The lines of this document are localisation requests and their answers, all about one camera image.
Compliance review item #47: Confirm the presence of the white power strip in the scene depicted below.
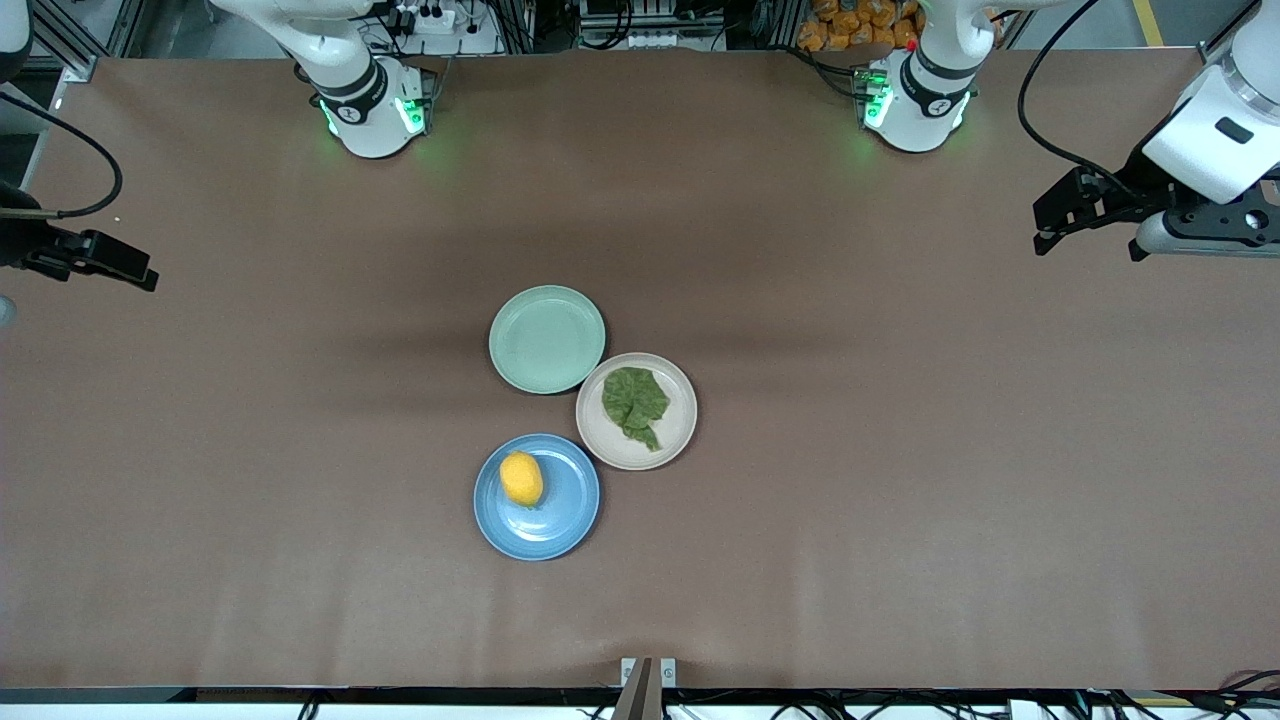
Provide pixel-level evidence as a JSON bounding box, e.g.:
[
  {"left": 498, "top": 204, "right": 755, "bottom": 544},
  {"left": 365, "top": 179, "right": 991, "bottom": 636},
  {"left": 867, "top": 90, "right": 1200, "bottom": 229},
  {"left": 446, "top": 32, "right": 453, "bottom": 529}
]
[{"left": 395, "top": 0, "right": 471, "bottom": 36}]

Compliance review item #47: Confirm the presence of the yellow lemon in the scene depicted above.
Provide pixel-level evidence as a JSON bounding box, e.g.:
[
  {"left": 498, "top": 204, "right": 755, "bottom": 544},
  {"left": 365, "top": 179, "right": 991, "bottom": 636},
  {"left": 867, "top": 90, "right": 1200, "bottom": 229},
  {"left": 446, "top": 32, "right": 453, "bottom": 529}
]
[{"left": 499, "top": 451, "right": 545, "bottom": 508}]

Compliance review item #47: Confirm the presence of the mint green plate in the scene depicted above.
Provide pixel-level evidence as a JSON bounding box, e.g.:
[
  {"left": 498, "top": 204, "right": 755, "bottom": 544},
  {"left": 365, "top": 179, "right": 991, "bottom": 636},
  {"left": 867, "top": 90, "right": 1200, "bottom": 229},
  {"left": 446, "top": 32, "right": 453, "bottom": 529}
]
[{"left": 488, "top": 285, "right": 607, "bottom": 395}]

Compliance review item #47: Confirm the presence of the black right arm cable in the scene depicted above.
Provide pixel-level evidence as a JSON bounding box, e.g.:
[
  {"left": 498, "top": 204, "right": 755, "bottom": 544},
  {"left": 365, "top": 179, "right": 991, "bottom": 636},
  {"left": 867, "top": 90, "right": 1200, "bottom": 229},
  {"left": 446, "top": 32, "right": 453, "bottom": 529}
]
[{"left": 0, "top": 92, "right": 125, "bottom": 217}]

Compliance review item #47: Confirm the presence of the metal table edge bracket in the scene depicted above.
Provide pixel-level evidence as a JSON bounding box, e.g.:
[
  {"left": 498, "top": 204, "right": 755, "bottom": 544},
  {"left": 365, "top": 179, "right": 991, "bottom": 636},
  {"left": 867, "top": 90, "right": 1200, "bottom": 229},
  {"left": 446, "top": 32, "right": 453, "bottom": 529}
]
[{"left": 618, "top": 657, "right": 678, "bottom": 720}]

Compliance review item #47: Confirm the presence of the bag of orange fruits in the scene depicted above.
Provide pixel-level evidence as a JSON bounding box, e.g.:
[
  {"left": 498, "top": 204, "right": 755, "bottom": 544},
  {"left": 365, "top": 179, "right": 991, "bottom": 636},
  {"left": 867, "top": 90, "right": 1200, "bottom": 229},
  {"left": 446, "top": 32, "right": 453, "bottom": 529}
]
[{"left": 797, "top": 0, "right": 921, "bottom": 53}]

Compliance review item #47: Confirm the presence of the green lettuce leaf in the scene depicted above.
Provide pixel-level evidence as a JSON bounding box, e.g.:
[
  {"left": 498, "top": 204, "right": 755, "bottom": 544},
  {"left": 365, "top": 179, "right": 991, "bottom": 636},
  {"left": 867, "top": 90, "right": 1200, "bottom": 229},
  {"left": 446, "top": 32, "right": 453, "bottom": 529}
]
[{"left": 601, "top": 366, "right": 672, "bottom": 451}]

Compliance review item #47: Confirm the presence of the aluminium frame rail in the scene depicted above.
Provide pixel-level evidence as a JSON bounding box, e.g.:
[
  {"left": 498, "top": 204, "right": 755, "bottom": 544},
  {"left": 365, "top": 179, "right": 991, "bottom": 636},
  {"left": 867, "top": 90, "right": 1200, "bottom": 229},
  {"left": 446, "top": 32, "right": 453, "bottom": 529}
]
[
  {"left": 25, "top": 0, "right": 136, "bottom": 83},
  {"left": 1198, "top": 0, "right": 1263, "bottom": 71}
]

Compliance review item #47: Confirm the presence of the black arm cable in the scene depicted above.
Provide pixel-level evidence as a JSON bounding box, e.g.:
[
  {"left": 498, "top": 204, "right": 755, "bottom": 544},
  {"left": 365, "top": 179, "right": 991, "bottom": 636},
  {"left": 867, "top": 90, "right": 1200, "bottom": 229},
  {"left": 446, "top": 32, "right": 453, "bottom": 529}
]
[
  {"left": 1017, "top": 0, "right": 1113, "bottom": 179},
  {"left": 0, "top": 92, "right": 125, "bottom": 217}
]

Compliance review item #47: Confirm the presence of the blue plate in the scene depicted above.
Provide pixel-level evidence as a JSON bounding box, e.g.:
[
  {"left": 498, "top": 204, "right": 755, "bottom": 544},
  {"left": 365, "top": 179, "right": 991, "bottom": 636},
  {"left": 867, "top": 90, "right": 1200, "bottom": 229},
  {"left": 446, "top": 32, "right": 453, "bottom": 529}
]
[{"left": 473, "top": 433, "right": 602, "bottom": 562}]

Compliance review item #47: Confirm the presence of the beige pink plate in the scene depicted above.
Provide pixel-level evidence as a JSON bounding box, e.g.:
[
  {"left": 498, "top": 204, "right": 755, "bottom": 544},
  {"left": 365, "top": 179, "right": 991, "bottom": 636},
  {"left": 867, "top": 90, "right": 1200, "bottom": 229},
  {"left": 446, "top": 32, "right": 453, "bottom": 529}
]
[{"left": 575, "top": 352, "right": 699, "bottom": 472}]

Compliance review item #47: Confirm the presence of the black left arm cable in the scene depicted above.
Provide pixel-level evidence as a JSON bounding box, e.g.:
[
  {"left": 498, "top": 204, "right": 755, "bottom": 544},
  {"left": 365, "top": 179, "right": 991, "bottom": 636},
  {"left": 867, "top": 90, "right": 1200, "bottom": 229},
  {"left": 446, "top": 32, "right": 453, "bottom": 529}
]
[{"left": 1017, "top": 0, "right": 1113, "bottom": 179}]

